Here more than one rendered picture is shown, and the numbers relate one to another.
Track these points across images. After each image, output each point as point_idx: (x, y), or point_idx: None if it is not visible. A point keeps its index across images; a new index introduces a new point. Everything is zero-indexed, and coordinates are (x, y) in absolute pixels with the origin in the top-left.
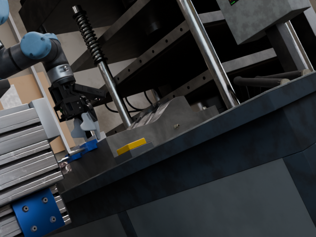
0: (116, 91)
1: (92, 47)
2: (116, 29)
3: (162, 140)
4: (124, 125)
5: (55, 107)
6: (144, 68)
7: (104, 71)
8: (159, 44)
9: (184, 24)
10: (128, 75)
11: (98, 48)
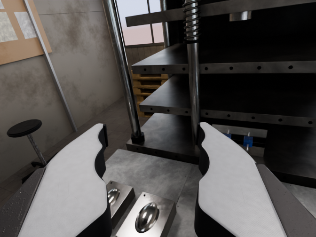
0: (199, 82)
1: (195, 19)
2: (237, 9)
3: None
4: (193, 117)
5: None
6: (251, 73)
7: (196, 56)
8: (309, 64)
9: None
10: (225, 72)
11: (200, 23)
